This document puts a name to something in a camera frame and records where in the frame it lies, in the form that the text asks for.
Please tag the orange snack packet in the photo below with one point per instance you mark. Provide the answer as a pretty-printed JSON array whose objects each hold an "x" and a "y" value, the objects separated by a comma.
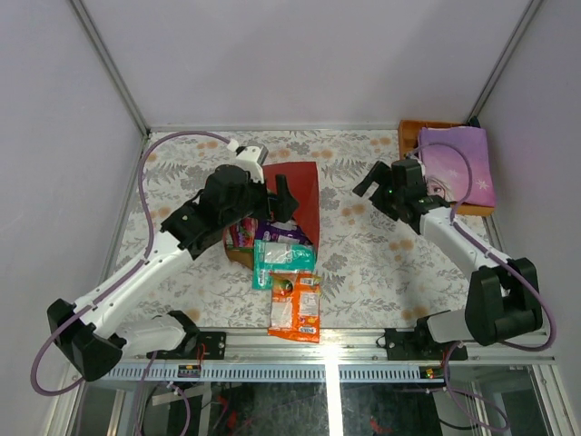
[{"x": 295, "y": 307}]

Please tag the teal snack packet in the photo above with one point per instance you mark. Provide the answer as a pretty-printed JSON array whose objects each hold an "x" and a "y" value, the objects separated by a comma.
[{"x": 271, "y": 257}]

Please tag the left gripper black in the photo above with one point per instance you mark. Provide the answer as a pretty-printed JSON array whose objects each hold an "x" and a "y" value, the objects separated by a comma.
[{"x": 270, "y": 203}]

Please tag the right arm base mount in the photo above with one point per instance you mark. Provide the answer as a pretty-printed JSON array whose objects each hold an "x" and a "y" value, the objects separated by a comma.
[{"x": 430, "y": 340}]

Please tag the red green snack packet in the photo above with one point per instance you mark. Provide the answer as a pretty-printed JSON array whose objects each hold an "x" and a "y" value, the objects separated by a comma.
[{"x": 241, "y": 236}]

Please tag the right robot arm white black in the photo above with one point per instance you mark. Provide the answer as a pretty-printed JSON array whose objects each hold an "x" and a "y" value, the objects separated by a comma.
[{"x": 502, "y": 292}]

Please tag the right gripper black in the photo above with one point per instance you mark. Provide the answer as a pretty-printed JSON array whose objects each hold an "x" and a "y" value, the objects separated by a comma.
[{"x": 382, "y": 174}]

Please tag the purple snack packet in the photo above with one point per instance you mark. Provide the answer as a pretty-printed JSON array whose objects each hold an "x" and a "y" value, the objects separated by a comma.
[{"x": 277, "y": 232}]

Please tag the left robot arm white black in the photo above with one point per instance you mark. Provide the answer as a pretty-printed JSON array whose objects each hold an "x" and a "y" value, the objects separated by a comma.
[{"x": 91, "y": 332}]

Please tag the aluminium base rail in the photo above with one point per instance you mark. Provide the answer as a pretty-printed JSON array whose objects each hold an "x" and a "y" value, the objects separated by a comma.
[{"x": 254, "y": 356}]

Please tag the purple princess cloth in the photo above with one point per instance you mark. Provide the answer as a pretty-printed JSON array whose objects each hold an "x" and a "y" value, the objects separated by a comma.
[{"x": 456, "y": 164}]

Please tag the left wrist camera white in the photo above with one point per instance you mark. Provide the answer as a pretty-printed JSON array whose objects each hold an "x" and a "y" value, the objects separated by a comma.
[{"x": 250, "y": 159}]

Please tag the floral table mat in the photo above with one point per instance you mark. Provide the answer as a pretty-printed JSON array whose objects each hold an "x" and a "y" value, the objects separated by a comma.
[{"x": 374, "y": 272}]

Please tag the red brown paper bag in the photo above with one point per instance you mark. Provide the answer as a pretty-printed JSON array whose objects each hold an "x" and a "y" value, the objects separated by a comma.
[{"x": 303, "y": 180}]

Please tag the orange wooden tray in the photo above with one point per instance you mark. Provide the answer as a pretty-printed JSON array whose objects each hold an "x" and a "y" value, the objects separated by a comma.
[{"x": 408, "y": 132}]

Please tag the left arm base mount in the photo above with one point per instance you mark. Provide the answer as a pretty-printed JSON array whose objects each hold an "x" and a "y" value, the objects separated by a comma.
[{"x": 199, "y": 343}]

